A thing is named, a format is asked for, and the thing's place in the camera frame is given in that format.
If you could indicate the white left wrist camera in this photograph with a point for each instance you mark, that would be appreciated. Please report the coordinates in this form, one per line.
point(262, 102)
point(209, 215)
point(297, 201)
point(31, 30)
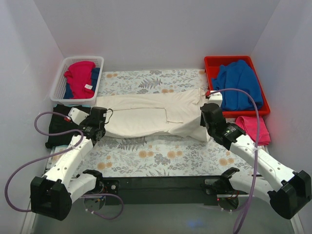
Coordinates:
point(76, 116)

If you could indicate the red plastic bin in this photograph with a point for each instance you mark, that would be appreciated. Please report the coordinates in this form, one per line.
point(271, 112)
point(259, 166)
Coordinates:
point(212, 64)

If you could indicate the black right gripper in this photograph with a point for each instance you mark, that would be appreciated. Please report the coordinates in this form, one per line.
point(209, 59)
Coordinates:
point(210, 114)

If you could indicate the white plastic basket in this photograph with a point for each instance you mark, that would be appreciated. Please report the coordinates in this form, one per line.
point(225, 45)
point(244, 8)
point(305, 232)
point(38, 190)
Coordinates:
point(59, 85)

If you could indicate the blue t shirt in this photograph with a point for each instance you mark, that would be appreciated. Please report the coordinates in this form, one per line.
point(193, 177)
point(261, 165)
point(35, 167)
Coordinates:
point(238, 75)

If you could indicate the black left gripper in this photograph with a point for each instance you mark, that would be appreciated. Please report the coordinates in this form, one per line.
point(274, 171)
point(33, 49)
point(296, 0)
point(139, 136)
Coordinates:
point(99, 115)

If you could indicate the folded pink t shirt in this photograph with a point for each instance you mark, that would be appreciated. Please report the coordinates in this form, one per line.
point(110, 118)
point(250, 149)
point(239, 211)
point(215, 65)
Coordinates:
point(249, 125)

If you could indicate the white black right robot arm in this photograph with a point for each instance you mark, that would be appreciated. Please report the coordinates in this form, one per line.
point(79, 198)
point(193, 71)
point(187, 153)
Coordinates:
point(286, 190)

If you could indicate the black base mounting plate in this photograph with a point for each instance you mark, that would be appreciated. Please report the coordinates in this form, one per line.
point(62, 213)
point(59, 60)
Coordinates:
point(169, 189)

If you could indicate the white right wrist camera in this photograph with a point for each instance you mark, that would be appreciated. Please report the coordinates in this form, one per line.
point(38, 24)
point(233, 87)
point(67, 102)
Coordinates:
point(214, 98)

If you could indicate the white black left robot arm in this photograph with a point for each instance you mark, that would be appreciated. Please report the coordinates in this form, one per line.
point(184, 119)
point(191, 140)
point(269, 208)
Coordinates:
point(53, 194)

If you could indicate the cream t shirt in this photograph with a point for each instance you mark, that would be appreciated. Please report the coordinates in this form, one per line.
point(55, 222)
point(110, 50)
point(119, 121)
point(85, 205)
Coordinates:
point(143, 115)

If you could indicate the navy t shirt in basket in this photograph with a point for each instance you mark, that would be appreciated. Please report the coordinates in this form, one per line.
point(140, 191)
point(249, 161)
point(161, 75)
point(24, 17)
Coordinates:
point(96, 74)

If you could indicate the magenta t shirt in basket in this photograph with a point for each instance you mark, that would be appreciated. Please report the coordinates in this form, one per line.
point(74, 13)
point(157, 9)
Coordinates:
point(79, 82)

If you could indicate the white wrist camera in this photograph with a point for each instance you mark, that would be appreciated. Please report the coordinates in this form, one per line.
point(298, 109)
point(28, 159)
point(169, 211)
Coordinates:
point(214, 98)
point(76, 116)

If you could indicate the floral table mat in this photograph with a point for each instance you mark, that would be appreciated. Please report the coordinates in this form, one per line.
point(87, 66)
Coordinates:
point(158, 155)

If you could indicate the folded black t shirt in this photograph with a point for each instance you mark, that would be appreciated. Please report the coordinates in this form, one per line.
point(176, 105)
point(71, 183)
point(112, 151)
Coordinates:
point(59, 124)

